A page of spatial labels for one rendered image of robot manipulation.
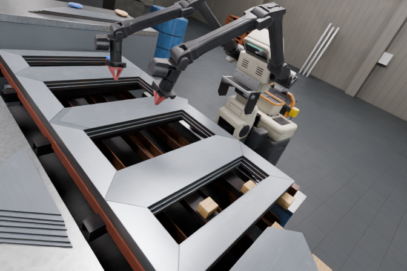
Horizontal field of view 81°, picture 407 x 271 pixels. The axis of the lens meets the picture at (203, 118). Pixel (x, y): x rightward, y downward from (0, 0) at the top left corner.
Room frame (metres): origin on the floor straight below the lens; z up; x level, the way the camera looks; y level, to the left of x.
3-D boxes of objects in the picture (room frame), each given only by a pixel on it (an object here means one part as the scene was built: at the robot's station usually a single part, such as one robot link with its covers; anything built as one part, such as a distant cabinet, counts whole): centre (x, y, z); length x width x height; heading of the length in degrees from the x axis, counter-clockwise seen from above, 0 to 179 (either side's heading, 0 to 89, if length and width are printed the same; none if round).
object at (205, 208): (0.65, -0.13, 0.79); 0.06 x 0.05 x 0.04; 146
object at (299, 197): (1.36, -0.09, 0.67); 1.30 x 0.20 x 0.03; 56
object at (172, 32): (5.06, 1.35, 0.45); 1.22 x 0.75 x 0.90; 45
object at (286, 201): (0.84, -0.47, 0.79); 0.06 x 0.05 x 0.04; 146
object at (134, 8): (6.82, 3.11, 0.35); 1.06 x 0.84 x 0.70; 47
